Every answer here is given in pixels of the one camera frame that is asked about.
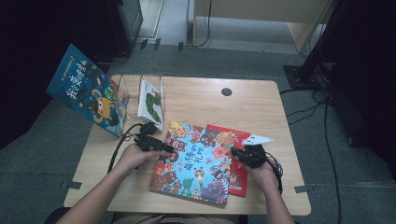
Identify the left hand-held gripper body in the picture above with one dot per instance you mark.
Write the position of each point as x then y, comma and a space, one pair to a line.
148, 141

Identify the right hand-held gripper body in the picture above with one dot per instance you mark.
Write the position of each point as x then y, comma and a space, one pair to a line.
255, 155

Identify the red picture book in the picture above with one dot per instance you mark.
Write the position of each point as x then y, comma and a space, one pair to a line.
239, 180

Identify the light blue monsters picture book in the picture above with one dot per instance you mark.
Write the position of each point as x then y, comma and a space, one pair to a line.
193, 161

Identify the white caterpillar picture book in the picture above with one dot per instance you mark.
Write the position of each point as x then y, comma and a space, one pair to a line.
149, 102

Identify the clear acrylic book rack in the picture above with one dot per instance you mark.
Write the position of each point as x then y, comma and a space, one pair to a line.
162, 87

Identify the dark blue monster picture book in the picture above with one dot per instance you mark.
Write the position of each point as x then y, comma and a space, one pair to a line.
84, 90

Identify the person's right hand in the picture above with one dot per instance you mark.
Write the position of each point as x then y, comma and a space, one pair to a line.
264, 174

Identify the person's left hand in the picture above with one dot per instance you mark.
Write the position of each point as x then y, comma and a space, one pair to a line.
134, 160

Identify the round dark table grommet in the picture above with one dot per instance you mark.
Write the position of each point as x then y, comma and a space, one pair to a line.
226, 92

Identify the person's beige trousers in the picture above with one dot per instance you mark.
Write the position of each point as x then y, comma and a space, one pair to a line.
174, 219

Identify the black stand base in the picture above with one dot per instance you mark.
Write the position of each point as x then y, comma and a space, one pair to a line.
299, 76

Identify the small black tape piece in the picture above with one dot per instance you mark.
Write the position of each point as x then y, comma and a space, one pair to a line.
181, 46
144, 44
157, 44

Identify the black cabinet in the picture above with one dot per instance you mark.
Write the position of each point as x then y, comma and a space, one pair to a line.
129, 18

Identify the light wooden furniture panel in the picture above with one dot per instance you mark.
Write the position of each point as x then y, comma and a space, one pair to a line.
264, 9

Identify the black curtain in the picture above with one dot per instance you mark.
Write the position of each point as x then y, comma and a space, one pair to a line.
367, 62
31, 37

